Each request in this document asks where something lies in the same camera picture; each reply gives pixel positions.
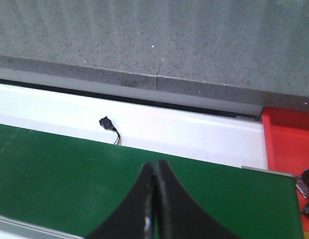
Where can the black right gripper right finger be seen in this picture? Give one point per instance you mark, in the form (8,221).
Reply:
(179,215)

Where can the green conveyor belt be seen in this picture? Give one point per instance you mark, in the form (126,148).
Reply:
(73,185)

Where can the red plastic bin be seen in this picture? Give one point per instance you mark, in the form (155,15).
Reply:
(287,140)

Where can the red button back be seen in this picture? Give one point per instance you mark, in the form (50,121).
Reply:
(302,183)

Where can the grey granite counter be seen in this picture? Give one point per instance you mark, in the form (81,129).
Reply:
(228,55)

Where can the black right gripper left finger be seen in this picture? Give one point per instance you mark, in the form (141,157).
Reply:
(134,218)

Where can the aluminium conveyor frame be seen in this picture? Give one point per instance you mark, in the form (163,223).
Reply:
(14,229)

